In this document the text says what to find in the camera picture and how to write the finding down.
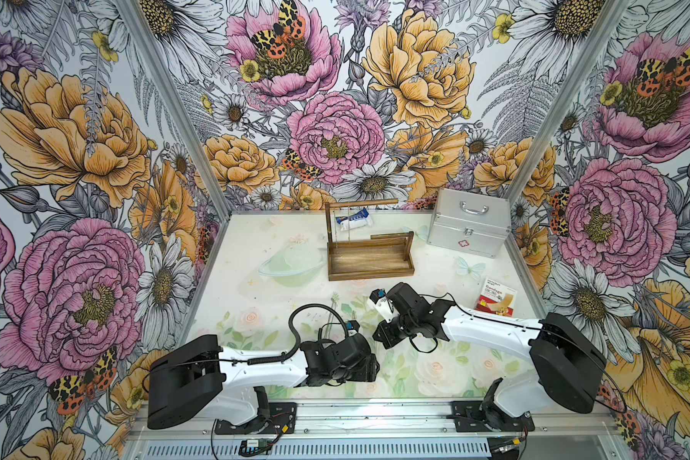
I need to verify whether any wooden jewelry display stand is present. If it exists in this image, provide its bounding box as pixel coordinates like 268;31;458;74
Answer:
324;199;415;282

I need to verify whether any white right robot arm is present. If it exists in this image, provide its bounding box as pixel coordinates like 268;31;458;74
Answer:
368;283;607;432

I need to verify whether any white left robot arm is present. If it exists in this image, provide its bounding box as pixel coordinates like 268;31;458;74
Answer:
145;333;380;430

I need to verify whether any red white bandage box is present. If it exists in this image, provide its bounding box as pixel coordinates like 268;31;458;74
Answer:
475;278;517;317

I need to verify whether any silver aluminium first aid case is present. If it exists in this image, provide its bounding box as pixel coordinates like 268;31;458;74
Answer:
427;188;511;259

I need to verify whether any white blue toothpaste tube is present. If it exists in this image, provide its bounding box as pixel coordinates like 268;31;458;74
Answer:
335;208;373;231

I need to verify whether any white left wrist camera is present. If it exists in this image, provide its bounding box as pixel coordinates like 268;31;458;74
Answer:
346;320;360;337

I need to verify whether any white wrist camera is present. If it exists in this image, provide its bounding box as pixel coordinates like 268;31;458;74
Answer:
368;289;397;323
346;320;360;337

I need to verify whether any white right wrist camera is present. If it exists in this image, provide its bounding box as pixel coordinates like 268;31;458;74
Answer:
368;289;397;323

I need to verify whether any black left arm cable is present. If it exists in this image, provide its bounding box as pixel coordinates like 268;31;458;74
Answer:
246;303;352;366

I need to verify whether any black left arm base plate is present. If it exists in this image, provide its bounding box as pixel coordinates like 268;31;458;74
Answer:
212;386;298;435

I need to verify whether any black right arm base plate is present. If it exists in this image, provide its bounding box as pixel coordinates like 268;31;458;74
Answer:
448;379;536;433

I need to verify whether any silver charm necklace with beads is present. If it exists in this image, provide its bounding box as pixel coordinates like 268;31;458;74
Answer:
344;206;366;243

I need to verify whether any aluminium front rail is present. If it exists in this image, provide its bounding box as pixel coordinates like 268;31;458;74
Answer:
127;399;620;443

